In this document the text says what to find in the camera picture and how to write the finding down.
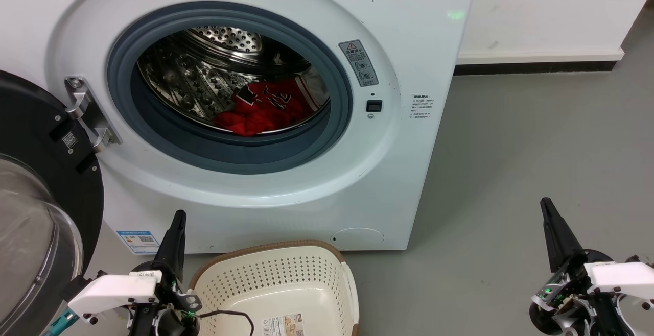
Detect stainless steel washing machine drum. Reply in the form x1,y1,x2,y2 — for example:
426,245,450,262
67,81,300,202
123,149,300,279
137,26,331,135

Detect white front-load washing machine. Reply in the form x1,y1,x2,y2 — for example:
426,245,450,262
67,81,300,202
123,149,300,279
0,0,480,254

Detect black baseboard strip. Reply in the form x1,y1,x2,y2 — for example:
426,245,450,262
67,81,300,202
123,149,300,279
454,60,625,76

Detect cream perforated laundry basket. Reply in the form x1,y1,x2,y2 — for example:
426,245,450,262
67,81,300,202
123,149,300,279
187,240,360,336

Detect blue energy label sticker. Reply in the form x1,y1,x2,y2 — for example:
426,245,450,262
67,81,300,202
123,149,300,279
116,230,160,254

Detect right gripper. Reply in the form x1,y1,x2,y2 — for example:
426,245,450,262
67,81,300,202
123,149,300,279
529,198,654,336

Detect grey rubber door gasket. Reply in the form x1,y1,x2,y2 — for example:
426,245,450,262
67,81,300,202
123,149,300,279
106,2,353,175

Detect round drain filter cover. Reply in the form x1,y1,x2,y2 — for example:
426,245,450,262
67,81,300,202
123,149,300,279
331,228,385,250

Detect small printed text label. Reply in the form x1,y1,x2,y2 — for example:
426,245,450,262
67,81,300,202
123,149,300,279
410,94,436,120

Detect red garment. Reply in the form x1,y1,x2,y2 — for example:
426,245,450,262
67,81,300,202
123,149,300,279
214,68,330,137

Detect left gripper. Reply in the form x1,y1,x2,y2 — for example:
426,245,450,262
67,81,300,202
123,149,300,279
69,210,202,336

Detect black washer door with glass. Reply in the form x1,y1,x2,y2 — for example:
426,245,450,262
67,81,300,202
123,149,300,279
0,69,105,336

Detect printed paper product label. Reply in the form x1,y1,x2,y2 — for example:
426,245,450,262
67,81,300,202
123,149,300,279
262,314,306,336

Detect grey warning sticker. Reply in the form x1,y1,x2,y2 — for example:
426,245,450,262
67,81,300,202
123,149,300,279
339,40,379,87

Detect metal door hinge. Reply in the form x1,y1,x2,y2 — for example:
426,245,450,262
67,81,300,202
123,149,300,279
64,76,122,153

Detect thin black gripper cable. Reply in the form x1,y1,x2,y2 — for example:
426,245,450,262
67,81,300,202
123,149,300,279
197,309,255,336

